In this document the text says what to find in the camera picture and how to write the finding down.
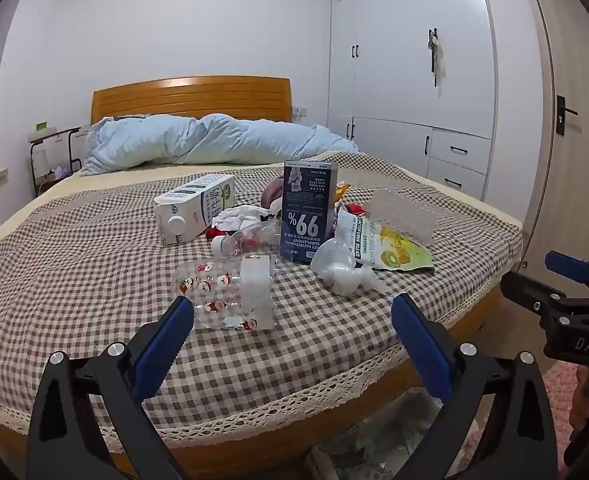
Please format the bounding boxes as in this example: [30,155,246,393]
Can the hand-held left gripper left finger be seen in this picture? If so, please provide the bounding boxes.
[27,296,195,480]

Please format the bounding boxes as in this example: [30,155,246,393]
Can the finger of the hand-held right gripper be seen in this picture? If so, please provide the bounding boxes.
[545,251,589,301]
[500,271,575,321]

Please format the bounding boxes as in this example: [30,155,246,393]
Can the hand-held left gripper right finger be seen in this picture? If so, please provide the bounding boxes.
[391,294,557,480]

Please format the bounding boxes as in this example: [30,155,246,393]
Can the clear bottle with red figures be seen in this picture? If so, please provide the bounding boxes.
[174,254,278,332]

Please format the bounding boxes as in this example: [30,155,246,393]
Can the green fruit print pouch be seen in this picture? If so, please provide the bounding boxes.
[335,207,435,276]

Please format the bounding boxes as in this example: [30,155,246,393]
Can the bin with leaf print bag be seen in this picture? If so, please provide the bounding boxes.
[309,390,480,480]

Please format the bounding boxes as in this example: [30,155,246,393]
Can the white plastic bag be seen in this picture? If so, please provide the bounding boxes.
[310,236,390,297]

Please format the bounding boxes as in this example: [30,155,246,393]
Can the clear plastic egg tray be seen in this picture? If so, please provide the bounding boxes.
[361,186,440,247]

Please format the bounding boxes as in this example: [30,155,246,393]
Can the small clear bottle white cap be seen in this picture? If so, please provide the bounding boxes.
[211,220,282,260]

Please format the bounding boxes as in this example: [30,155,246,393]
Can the white milk carton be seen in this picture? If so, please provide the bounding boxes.
[153,174,236,247]

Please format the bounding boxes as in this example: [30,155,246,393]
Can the white tissue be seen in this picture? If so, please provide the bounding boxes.
[212,205,265,231]

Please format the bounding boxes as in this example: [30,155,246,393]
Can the dark blue cardboard box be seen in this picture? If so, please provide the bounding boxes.
[279,160,339,264]

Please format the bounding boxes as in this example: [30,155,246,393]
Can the purple towel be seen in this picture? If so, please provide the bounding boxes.
[262,177,286,209]

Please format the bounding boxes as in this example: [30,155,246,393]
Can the person's right hand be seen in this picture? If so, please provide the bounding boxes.
[571,364,589,428]

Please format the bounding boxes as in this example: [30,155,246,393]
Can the beige door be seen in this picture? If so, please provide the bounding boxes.
[519,0,589,271]

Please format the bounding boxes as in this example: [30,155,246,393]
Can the brown checked bedspread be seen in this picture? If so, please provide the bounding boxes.
[0,150,525,441]

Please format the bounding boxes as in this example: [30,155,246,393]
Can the light blue duvet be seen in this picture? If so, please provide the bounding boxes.
[82,114,360,177]

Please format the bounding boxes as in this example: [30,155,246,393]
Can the hanging white bag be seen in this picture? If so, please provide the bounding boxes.
[427,27,447,100]

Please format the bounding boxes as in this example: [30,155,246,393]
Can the wooden bed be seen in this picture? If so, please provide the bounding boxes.
[0,76,525,480]

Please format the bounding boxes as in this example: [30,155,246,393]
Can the white wardrobe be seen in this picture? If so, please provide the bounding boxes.
[327,0,505,201]

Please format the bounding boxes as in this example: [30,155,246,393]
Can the black door handle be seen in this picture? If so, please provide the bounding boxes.
[555,94,578,136]

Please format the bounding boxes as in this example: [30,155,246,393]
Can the black frame bedside rack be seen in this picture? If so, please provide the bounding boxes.
[28,126,82,198]

